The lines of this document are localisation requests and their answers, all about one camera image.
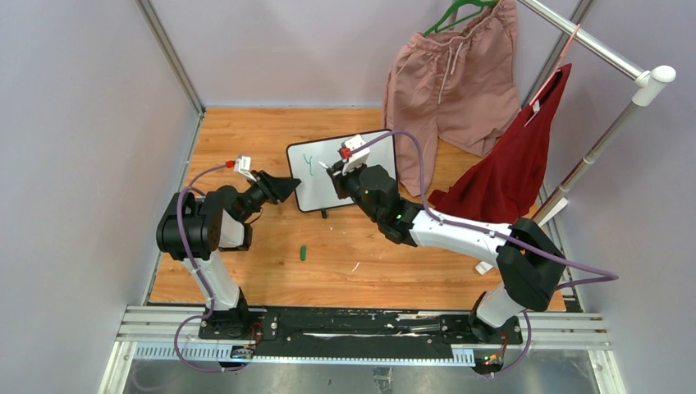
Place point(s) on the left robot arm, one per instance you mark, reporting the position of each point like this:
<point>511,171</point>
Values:
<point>196,230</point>

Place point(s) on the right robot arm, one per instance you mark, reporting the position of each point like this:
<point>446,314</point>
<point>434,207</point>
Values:
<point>528,261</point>

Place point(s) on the small black-framed whiteboard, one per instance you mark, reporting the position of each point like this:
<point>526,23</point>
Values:
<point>316,191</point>

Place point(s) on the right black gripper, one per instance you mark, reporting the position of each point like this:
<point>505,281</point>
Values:
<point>341,180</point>

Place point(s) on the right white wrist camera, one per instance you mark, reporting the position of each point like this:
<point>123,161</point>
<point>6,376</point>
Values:
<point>354,153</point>

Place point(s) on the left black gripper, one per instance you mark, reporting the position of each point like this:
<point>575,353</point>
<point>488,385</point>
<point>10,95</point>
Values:
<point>274,190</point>

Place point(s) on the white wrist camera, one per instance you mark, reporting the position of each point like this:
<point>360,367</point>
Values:
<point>354,153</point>
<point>242,166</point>

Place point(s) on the dark red garment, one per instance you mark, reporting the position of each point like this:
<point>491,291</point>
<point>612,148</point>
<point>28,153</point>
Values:
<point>504,185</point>

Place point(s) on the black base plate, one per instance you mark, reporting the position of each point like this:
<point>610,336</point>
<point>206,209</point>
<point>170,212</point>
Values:
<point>383,334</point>

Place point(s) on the green clothes hanger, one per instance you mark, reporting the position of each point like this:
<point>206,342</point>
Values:
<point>451,16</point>

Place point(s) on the pink clothes hanger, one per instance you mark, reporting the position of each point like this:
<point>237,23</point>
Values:
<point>534,102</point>

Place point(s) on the aluminium rail frame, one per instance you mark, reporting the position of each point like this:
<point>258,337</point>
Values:
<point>161,333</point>

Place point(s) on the pink shorts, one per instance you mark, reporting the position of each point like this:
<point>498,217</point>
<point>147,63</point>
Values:
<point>456,86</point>

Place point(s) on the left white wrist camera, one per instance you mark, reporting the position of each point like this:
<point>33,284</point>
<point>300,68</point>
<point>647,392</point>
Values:
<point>242,166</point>

